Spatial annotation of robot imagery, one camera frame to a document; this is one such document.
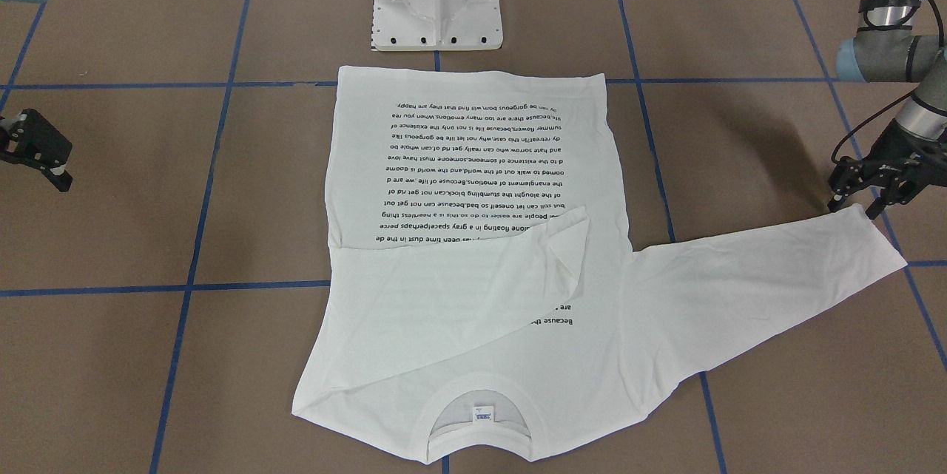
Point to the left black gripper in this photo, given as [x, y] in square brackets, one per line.
[890, 140]

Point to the white long-sleeve printed shirt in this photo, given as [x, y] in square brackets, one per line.
[484, 290]

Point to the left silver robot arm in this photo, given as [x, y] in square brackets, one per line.
[897, 41]

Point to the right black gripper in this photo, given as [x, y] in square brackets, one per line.
[34, 142]

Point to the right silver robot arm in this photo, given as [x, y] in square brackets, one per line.
[30, 140]

